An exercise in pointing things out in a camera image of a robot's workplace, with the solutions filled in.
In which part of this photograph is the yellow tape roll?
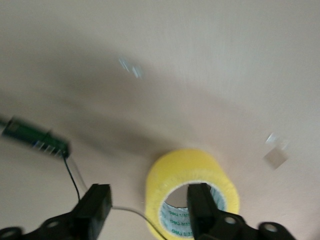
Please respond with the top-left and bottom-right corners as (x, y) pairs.
(144, 148), (241, 240)

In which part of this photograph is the brownish square tape piece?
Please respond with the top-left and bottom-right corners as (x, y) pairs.
(262, 132), (290, 171)

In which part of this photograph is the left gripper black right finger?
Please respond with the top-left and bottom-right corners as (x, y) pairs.
(186, 182), (297, 240)

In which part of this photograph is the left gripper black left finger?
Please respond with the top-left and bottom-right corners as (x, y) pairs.
(0, 183), (113, 240)

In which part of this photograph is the small clear tape piece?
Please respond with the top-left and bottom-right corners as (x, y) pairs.
(117, 57), (145, 80)

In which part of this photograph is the thin black sensor wire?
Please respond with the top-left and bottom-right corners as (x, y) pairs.
(63, 156), (166, 240)

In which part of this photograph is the green circuit board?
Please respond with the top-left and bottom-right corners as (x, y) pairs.
(0, 116), (71, 158)

